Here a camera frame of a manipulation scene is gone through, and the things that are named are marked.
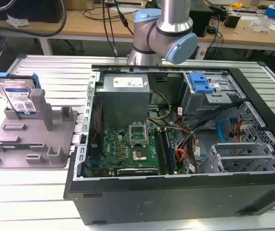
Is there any bundle of coloured wires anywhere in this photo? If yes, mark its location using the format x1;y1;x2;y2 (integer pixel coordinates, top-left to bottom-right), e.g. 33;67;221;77
174;115;221;174

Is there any grey power supply unit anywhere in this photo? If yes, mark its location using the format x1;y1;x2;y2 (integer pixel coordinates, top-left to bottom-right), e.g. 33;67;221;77
95;73;153;129

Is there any wooden desk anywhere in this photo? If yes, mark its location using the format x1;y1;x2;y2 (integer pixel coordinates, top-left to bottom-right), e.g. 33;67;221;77
0;0;275;51

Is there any grey parts rack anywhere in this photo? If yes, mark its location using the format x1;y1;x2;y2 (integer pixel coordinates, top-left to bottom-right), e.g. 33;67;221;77
0;89;78;170

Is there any brown chipset chip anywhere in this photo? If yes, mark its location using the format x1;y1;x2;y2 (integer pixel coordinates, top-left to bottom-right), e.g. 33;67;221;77
131;149;148;161

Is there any black computer tower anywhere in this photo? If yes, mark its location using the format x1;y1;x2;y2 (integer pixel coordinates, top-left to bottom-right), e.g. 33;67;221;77
189;0;215;38

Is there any silver disk bay cage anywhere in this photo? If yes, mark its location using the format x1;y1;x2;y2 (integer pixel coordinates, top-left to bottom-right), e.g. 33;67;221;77
178;71;247;117

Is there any hard disk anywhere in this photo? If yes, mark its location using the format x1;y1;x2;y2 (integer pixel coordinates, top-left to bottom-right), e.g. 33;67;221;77
0;72;40;115

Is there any yellow black power wire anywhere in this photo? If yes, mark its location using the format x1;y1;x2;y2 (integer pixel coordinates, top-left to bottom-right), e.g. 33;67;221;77
146;90;172;121

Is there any green motherboard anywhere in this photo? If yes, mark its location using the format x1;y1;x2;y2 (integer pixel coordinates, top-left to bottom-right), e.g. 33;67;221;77
86;125;193;176

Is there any red wire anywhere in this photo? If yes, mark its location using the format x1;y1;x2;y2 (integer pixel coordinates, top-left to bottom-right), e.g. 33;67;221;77
233;115;246;145

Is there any blue drive bay latch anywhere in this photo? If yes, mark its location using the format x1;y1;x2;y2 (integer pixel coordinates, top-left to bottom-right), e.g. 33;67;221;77
189;72;214;94

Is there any silver expansion slot bracket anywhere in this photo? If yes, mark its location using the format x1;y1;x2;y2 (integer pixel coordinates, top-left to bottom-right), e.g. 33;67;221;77
211;142;268;157
218;155;275;172

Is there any RAM slot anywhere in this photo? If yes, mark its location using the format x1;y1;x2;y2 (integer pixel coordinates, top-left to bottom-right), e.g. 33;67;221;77
154;129;169;176
164;129;179;174

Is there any black box on desk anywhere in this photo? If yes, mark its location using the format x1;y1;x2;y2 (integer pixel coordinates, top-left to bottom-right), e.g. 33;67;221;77
223;11;241;28

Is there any CPU socket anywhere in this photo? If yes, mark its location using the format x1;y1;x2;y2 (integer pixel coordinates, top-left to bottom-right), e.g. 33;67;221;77
128;124;148;148

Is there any light blue wire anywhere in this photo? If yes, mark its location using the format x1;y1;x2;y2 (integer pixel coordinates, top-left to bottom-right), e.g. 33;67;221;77
218;117;232;146

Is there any white crumpled paper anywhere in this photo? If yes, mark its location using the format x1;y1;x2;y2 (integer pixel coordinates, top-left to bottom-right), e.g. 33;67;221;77
6;13;30;27

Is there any black hanging cable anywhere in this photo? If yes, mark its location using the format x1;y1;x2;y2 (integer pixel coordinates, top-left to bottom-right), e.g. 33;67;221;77
103;0;119;58

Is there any RAM stick in rack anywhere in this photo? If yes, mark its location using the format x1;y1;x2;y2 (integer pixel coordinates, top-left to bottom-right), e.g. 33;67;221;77
0;143;43;151

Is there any black graphics card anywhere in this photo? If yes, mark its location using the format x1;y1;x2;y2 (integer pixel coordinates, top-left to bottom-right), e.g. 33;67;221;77
116;168;160;177

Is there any black open PC case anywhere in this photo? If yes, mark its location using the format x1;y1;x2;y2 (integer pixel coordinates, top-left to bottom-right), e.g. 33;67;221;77
63;64;275;226

